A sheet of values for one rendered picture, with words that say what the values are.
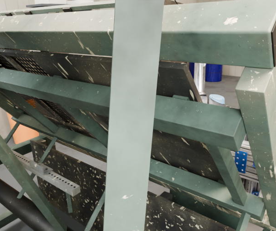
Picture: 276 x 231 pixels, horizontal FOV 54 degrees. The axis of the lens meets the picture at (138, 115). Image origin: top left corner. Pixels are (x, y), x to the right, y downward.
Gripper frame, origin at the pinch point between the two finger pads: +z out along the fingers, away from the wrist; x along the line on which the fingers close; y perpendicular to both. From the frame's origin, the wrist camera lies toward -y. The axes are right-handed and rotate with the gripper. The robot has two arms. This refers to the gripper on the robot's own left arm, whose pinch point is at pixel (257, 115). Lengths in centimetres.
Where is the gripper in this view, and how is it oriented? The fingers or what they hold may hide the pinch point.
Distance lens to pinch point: 151.8
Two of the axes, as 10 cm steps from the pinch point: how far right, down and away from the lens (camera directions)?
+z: -2.7, 9.6, -0.3
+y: -6.0, -2.0, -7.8
